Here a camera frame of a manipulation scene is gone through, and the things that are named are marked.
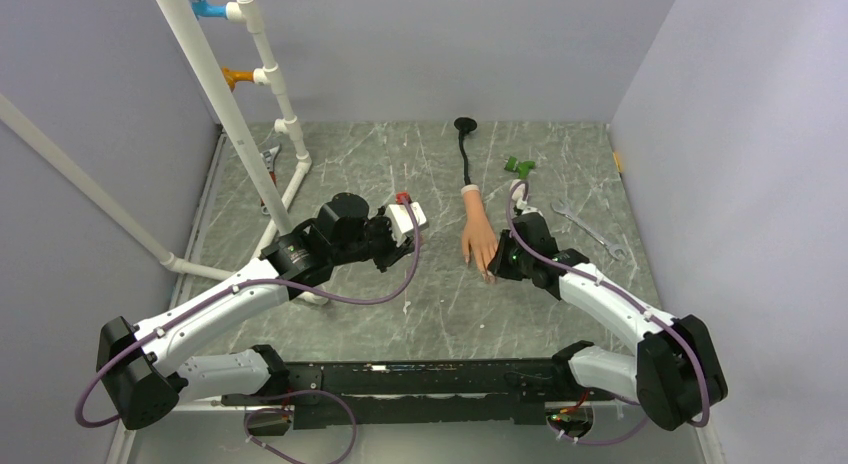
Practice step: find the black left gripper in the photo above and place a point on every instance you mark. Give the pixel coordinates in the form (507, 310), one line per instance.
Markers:
(394, 253)

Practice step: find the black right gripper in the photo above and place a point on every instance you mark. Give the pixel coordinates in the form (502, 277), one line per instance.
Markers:
(499, 265)

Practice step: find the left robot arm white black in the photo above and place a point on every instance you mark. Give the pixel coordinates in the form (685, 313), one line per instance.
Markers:
(150, 367)

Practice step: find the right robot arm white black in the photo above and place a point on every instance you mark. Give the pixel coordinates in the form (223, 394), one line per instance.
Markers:
(670, 368)

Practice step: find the mannequin practice hand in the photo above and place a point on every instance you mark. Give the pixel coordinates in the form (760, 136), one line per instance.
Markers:
(478, 242)

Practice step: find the white pipe fitting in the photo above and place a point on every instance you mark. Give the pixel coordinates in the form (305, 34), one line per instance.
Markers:
(519, 191)

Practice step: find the green pipe fitting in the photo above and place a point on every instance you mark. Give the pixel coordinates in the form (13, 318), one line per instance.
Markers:
(520, 168)

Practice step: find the silver combination wrench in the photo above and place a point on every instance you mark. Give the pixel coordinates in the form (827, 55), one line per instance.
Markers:
(616, 250)

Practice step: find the black flexible stand with base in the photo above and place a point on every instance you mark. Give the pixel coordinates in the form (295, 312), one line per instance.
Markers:
(465, 126)

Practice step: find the orange pipe fitting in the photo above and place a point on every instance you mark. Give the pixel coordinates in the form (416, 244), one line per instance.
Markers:
(234, 77)

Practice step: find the blue pipe fitting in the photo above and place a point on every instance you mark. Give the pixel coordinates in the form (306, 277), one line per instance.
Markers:
(203, 9)

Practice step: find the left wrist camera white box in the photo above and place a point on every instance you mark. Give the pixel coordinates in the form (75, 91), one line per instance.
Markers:
(400, 218)

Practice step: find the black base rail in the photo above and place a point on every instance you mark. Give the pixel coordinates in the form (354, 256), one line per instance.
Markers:
(319, 394)

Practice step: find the adjustable wrench red handle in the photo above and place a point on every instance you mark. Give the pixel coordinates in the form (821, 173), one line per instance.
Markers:
(269, 157)

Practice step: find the white PVC pipe frame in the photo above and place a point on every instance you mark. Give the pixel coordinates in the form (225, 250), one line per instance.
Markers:
(107, 82)

